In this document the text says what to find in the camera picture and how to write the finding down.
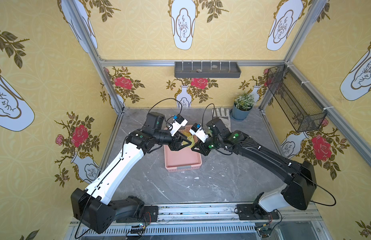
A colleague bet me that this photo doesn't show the yellow shuttlecock five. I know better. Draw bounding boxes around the yellow shuttlecock five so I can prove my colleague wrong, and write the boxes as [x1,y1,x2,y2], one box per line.
[187,134,198,146]

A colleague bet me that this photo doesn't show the pink plastic storage basket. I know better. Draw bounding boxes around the pink plastic storage basket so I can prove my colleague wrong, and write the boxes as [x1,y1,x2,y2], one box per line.
[164,125,202,172]

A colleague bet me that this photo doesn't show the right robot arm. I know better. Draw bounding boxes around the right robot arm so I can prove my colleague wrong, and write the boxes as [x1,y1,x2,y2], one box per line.
[189,118,316,220]

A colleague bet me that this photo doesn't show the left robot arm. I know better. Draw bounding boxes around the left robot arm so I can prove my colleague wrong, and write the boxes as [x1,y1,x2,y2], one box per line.
[71,112,191,234]

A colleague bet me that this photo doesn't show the white grey work glove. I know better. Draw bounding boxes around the white grey work glove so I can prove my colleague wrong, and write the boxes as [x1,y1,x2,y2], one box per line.
[215,108,231,129]

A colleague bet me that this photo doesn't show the potted plant blue pot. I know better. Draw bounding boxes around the potted plant blue pot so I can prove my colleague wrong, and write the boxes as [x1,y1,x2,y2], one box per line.
[231,93,255,121]

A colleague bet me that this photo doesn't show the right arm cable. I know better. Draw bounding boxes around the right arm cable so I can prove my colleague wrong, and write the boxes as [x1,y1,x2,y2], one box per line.
[201,103,216,127]

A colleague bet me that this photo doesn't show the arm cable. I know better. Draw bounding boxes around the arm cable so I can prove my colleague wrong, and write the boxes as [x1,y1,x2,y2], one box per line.
[201,103,216,127]
[148,97,183,121]

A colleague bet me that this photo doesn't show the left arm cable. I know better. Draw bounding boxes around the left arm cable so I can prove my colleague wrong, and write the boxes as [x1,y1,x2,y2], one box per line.
[148,97,183,121]

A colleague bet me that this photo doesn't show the grey wall shelf tray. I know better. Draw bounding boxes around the grey wall shelf tray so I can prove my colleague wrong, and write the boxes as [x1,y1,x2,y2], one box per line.
[174,61,241,79]

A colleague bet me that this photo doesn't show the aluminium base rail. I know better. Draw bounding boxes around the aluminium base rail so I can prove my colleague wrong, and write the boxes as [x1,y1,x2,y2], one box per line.
[64,202,332,240]

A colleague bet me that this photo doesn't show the black wire mesh basket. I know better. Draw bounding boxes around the black wire mesh basket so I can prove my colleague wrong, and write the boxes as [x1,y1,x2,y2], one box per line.
[265,65,327,132]

